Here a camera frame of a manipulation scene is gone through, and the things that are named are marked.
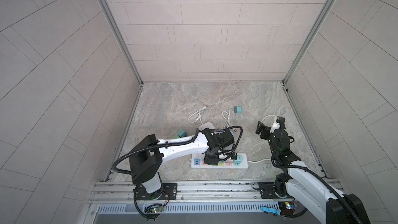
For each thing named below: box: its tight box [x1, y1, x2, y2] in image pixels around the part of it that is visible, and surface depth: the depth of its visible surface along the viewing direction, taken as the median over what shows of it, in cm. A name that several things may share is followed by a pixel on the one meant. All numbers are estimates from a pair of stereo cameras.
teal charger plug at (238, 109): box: [233, 105, 243, 114], surface depth 101 cm
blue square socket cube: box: [219, 129, 235, 149], surface depth 63 cm
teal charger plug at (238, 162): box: [233, 155, 243, 166], surface depth 79 cm
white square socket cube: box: [198, 122, 216, 132], surface depth 93 cm
